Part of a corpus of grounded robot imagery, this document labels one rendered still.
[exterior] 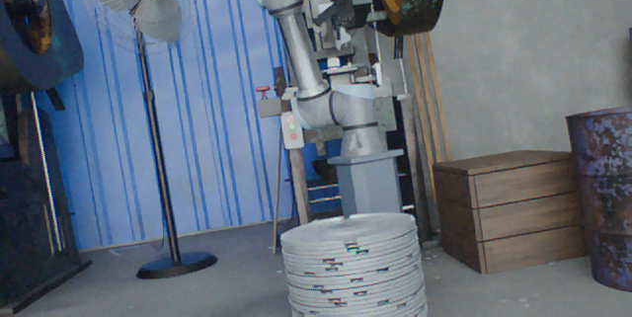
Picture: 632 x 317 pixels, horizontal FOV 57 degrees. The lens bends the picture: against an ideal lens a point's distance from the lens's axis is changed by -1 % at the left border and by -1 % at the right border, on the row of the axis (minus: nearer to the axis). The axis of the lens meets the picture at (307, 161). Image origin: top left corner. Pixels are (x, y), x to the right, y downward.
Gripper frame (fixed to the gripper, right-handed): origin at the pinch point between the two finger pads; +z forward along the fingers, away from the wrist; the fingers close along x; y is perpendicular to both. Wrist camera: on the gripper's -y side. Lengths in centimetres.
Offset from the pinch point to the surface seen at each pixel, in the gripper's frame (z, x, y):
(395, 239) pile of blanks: -2, -135, -18
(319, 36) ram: 1.3, 23.9, -2.8
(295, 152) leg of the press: 36.5, -14.4, -23.2
